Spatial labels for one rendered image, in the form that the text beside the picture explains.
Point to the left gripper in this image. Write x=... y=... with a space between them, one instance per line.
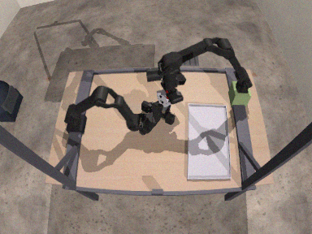
x=169 y=118

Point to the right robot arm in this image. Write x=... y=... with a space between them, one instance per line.
x=169 y=64

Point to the grey metal bracket with holes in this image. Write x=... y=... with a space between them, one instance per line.
x=164 y=97

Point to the white shallow rectangular tray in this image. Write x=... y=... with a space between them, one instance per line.
x=208 y=142

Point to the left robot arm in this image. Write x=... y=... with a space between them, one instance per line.
x=99 y=97

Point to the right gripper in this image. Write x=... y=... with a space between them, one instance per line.
x=170 y=86

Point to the grey rectangular table frame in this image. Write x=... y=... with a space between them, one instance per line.
x=242 y=133

